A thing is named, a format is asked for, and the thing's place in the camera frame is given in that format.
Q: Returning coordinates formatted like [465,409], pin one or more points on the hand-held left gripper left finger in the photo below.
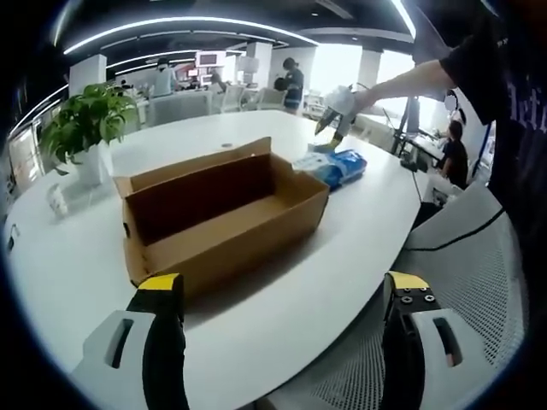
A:
[164,341]

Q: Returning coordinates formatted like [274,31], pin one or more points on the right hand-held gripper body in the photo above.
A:
[342,102]

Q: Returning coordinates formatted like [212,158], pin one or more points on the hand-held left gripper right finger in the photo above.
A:
[401,341]

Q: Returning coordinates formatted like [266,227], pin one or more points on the white paper cup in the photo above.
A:
[57,200]

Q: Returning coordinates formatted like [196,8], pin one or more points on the brown cardboard shoe box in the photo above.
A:
[222,222]

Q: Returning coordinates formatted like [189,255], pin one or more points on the grey mesh chair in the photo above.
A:
[461,273]

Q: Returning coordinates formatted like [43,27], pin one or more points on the green potted plant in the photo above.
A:
[89,124]

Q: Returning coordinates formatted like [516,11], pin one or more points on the person's dark shirt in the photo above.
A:
[513,128]

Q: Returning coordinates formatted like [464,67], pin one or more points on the blue wet wipes pack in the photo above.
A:
[342,168]

